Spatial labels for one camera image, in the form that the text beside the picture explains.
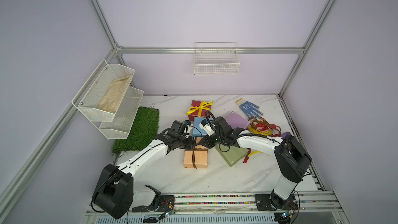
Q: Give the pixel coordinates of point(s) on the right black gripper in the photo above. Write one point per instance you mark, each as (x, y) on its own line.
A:
(209, 143)

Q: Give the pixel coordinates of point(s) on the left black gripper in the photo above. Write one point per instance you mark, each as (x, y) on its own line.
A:
(190, 145)

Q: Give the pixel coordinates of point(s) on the purple gift box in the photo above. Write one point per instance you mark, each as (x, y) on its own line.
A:
(237, 121)

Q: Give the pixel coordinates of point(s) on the green gift box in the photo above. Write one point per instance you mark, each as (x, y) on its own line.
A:
(232, 155)

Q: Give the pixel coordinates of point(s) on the brown ribbon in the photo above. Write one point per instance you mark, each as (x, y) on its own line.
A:
(261, 124)
(196, 154)

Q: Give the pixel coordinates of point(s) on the blue gift box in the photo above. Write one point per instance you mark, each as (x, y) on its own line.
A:
(197, 131)

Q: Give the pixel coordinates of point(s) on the yellow ribbon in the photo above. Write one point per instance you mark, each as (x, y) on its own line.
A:
(200, 107)
(257, 131)

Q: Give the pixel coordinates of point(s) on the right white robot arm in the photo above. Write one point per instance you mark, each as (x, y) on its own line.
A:
(292, 158)

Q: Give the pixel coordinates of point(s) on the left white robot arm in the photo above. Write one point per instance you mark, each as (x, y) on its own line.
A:
(115, 192)

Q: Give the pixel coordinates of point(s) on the red gift box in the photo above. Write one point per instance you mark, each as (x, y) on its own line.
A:
(199, 110)

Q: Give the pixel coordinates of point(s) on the yellow ribbon on red box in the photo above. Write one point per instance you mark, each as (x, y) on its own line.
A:
(200, 107)

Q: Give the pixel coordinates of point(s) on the green artificial grass mat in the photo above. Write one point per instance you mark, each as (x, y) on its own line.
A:
(144, 129)

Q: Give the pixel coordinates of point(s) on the blue dotted work glove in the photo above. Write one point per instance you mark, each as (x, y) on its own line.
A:
(248, 108)

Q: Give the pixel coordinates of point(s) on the lower white mesh shelf basket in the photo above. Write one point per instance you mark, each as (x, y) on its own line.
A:
(120, 127)

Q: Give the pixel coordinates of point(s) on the white mesh shelf basket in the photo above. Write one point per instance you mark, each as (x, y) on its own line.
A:
(120, 127)
(88, 98)

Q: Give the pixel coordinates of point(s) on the beige cloth in basket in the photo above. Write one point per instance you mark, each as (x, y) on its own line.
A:
(114, 94)

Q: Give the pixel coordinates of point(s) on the upper white mesh shelf basket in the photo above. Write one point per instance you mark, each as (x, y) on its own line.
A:
(88, 98)

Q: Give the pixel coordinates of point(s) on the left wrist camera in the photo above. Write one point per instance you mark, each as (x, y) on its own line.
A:
(188, 129)

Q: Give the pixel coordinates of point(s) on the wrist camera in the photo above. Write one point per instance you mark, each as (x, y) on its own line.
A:
(188, 129)
(205, 127)

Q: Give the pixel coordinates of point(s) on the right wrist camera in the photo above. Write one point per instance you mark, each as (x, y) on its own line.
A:
(205, 127)

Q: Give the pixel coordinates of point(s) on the purple pink-handled spatula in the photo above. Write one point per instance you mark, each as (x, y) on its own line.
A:
(283, 135)

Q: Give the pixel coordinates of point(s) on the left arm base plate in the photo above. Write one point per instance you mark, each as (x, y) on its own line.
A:
(149, 199)

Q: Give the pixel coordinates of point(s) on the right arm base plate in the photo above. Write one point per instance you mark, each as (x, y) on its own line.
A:
(273, 202)

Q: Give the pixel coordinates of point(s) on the white wire wall basket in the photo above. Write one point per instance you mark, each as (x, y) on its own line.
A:
(213, 58)

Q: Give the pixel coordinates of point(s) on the aluminium front rail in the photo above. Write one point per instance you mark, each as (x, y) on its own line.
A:
(316, 207)

